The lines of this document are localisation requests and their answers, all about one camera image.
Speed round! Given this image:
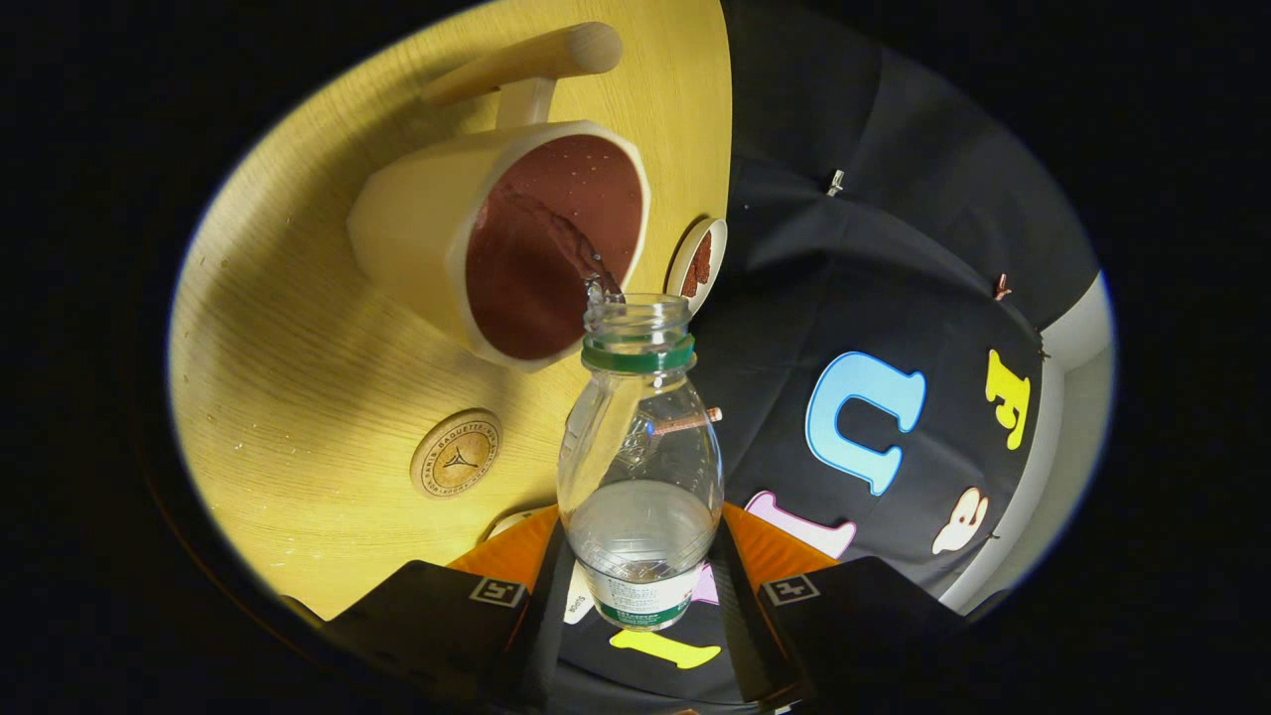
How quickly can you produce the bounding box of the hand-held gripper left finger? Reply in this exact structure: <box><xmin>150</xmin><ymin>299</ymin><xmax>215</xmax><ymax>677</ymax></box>
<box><xmin>323</xmin><ymin>503</ymin><xmax>577</xmax><ymax>711</ymax></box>

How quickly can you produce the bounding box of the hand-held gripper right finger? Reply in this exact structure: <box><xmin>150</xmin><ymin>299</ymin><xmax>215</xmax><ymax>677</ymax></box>
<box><xmin>707</xmin><ymin>501</ymin><xmax>969</xmax><ymax>708</ymax></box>

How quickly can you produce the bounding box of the clear plastic juice bottle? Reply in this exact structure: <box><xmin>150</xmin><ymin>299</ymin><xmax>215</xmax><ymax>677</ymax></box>
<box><xmin>556</xmin><ymin>293</ymin><xmax>725</xmax><ymax>633</ymax></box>

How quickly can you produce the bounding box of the round cork coaster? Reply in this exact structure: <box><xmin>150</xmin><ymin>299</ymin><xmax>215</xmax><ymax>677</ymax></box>
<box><xmin>409</xmin><ymin>408</ymin><xmax>504</xmax><ymax>501</ymax></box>

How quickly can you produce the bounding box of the cream cup with handle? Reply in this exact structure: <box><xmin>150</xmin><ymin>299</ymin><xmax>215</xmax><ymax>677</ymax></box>
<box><xmin>346</xmin><ymin>22</ymin><xmax>652</xmax><ymax>374</ymax></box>

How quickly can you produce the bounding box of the wooden table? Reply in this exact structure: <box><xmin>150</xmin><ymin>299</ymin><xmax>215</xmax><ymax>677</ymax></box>
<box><xmin>167</xmin><ymin>0</ymin><xmax>734</xmax><ymax>622</ymax></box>

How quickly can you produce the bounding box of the small white round plate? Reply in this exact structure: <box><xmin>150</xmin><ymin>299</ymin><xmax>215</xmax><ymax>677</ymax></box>
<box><xmin>665</xmin><ymin>216</ymin><xmax>729</xmax><ymax>317</ymax></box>

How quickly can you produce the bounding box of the black backdrop cloth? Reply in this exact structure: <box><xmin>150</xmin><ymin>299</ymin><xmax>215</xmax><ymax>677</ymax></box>
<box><xmin>556</xmin><ymin>0</ymin><xmax>1103</xmax><ymax>708</ymax></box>

